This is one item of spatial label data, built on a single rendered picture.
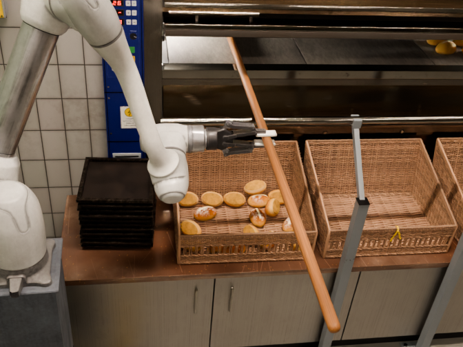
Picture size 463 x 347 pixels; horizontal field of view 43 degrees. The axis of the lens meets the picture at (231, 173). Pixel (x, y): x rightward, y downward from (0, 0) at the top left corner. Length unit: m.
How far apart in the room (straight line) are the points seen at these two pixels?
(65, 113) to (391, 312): 1.64
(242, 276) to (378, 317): 0.71
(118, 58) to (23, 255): 0.59
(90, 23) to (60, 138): 1.11
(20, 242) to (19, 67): 0.47
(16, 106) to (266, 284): 1.24
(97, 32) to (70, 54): 0.84
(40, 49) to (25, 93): 0.13
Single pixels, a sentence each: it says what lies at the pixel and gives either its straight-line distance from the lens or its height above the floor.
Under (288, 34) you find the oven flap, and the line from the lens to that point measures 2.25.
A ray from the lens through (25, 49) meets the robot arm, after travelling 1.69.
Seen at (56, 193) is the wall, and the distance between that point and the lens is 2.76.
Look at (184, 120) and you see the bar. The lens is 2.09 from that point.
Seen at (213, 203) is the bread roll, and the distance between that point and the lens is 2.59.
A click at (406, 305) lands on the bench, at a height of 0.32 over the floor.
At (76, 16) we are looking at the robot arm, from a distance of 1.54.
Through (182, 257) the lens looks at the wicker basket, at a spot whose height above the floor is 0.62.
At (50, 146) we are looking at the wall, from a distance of 2.62.
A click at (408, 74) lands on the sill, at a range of 2.67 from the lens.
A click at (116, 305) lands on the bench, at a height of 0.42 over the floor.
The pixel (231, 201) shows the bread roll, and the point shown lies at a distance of 2.60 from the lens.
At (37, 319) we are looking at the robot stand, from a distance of 1.84.
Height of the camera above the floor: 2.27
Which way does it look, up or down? 36 degrees down
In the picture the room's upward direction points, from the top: 5 degrees clockwise
